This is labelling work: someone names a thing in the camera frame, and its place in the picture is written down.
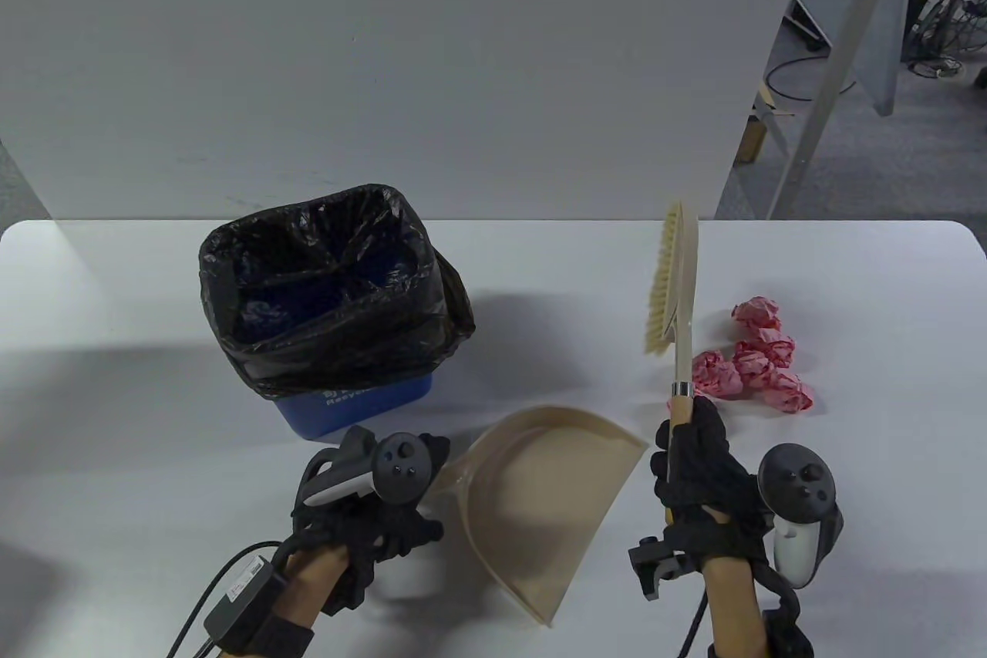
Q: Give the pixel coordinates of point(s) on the person's right hand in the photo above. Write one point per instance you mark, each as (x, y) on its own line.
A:
(709, 473)

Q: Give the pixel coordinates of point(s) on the person's left hand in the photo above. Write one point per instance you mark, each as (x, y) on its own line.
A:
(362, 534)

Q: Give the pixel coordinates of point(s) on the black hand controller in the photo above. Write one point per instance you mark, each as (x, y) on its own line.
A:
(401, 465)
(794, 480)

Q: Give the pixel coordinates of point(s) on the pile of pink paper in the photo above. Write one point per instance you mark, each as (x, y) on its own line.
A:
(752, 365)

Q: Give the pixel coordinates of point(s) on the blue plastic recycling bin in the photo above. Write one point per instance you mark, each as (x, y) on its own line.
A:
(308, 411)

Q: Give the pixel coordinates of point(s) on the beige plastic dustpan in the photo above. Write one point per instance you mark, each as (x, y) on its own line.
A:
(540, 488)

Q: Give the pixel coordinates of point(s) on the black plastic bin bag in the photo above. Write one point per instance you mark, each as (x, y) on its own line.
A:
(347, 349)

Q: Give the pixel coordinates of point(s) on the person's right forearm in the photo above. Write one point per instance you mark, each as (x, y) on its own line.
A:
(732, 612)

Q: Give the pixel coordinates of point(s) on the person's left forearm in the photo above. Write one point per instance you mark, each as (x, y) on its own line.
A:
(312, 588)

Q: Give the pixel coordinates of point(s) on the white table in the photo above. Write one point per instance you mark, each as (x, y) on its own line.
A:
(848, 457)

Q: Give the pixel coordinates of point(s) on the wooden block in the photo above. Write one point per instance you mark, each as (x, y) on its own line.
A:
(752, 141)

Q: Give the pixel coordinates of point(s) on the white backdrop board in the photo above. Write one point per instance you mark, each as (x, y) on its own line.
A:
(385, 56)

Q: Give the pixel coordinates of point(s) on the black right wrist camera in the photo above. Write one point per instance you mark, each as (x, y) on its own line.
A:
(655, 561)

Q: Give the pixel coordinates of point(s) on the grey slanted metal post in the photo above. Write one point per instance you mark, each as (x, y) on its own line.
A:
(840, 64)

